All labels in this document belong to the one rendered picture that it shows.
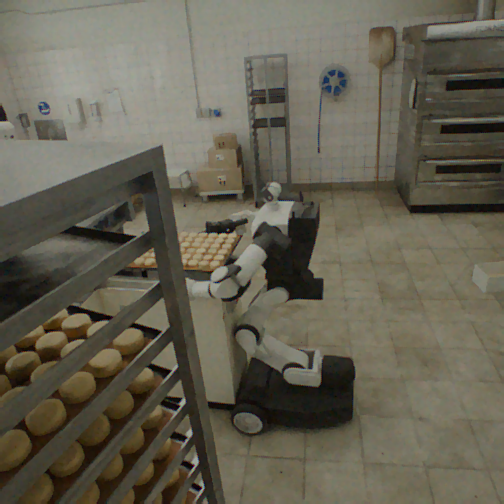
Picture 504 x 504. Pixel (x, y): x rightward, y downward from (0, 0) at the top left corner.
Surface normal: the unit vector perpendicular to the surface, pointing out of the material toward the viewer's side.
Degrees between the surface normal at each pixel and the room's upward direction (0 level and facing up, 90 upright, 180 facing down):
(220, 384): 90
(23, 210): 90
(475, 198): 90
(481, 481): 0
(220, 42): 90
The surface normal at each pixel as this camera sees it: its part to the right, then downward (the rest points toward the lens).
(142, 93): -0.13, 0.46
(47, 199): 0.90, 0.14
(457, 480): -0.07, -0.89
